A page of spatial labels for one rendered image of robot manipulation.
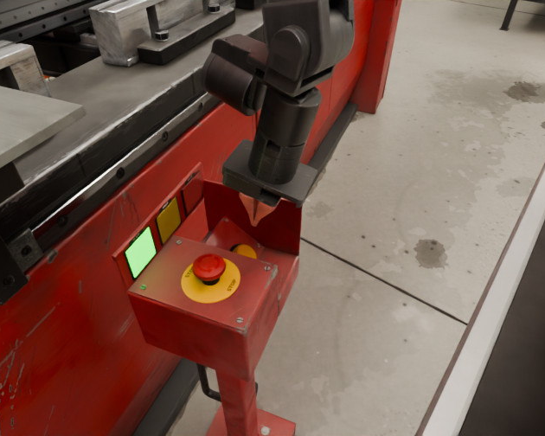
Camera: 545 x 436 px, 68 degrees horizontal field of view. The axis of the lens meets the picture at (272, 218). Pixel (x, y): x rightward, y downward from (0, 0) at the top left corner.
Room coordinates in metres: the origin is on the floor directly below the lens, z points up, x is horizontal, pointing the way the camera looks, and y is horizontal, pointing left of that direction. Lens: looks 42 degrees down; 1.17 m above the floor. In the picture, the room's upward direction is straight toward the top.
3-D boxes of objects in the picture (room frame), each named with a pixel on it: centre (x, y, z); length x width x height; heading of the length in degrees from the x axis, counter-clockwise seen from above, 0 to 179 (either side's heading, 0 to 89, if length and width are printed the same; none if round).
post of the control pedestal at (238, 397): (0.37, 0.07, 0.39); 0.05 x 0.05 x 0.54; 69
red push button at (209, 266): (0.32, 0.08, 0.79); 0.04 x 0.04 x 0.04
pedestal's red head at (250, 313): (0.37, 0.07, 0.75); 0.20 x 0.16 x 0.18; 159
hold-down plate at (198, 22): (0.90, 0.17, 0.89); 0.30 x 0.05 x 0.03; 157
